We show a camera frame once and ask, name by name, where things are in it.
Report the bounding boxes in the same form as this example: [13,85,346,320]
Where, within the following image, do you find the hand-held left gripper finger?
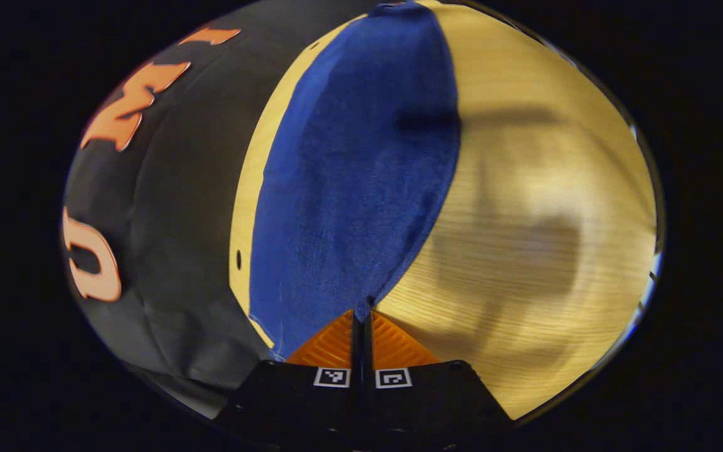
[363,309,515,452]
[214,309,363,452]

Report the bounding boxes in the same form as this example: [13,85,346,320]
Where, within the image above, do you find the blue denim jeans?
[247,0,463,362]

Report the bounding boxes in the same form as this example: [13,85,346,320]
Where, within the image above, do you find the black backdrop cloth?
[60,0,375,409]

